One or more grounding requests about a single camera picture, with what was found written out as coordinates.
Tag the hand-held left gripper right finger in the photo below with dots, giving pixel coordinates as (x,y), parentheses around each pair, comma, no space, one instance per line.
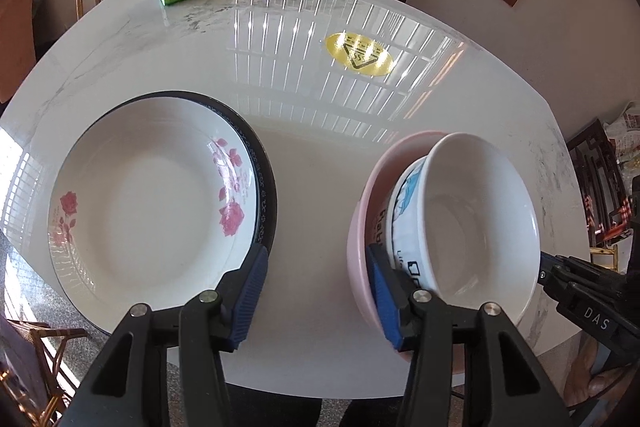
(382,297)

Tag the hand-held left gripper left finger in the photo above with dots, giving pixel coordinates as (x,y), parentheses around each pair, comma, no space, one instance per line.
(250,292)

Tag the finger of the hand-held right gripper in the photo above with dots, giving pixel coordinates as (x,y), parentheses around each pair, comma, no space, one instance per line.
(590,312)

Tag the pink bowl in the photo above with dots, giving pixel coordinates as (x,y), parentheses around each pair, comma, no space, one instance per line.
(360,232)

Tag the blue floral plate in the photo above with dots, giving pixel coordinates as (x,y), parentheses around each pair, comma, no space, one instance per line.
(262,202)

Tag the white bowl with blue print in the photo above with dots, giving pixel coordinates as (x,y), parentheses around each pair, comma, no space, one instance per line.
(475,232)

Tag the white plate with pink roses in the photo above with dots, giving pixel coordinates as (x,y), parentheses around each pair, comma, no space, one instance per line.
(150,207)

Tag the person's right hand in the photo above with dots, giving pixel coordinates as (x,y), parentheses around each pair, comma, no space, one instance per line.
(582,382)

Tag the dark carved wooden furniture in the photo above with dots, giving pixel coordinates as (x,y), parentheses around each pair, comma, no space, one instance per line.
(595,187)

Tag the newspaper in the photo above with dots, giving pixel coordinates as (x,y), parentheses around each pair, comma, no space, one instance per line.
(627,127)

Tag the rattan chair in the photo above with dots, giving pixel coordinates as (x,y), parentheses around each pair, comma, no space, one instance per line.
(45,337)

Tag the yellow oval table sticker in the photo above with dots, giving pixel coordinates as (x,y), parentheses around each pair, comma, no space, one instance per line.
(360,54)

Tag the orange cloth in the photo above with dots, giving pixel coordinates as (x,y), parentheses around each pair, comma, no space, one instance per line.
(20,17)

